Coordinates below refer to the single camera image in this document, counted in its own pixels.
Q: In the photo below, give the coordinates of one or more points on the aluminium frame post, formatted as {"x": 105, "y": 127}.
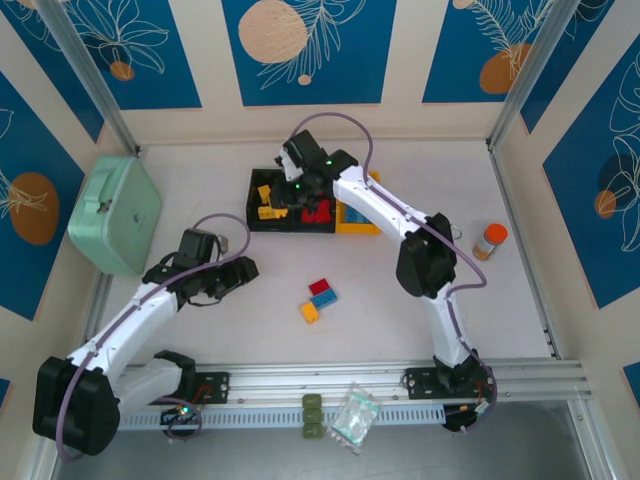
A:
{"x": 94, "y": 80}
{"x": 530, "y": 75}

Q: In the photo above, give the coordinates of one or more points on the clear plastic bag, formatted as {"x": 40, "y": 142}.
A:
{"x": 354, "y": 412}

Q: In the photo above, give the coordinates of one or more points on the long yellow lego brick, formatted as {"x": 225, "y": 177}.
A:
{"x": 263, "y": 193}

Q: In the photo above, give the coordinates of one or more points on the aluminium side rail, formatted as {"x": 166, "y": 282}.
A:
{"x": 101, "y": 295}
{"x": 501, "y": 175}

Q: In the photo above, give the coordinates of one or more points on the long blue lego brick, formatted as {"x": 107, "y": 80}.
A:
{"x": 324, "y": 299}
{"x": 357, "y": 217}

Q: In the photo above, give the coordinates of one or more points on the long aluminium base rail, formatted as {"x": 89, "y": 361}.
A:
{"x": 300, "y": 380}

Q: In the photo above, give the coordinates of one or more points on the black two-compartment bin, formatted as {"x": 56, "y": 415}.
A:
{"x": 260, "y": 227}

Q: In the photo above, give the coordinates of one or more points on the tall red lego brick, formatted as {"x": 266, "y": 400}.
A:
{"x": 326, "y": 204}

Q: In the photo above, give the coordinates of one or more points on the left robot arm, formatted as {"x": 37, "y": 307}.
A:
{"x": 125, "y": 325}

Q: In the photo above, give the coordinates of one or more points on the orange-lid bottle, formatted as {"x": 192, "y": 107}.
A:
{"x": 490, "y": 242}

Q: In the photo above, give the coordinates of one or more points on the mint green case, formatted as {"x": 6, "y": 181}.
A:
{"x": 115, "y": 215}

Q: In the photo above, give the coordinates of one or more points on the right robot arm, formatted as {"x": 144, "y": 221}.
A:
{"x": 380, "y": 202}

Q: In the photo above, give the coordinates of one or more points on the small circuit board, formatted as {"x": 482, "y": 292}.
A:
{"x": 180, "y": 412}
{"x": 472, "y": 411}

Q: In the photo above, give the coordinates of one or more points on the yellow plastic bin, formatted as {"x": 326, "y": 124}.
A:
{"x": 350, "y": 230}

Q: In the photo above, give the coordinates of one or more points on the green square pad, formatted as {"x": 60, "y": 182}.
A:
{"x": 312, "y": 430}
{"x": 312, "y": 401}
{"x": 312, "y": 415}

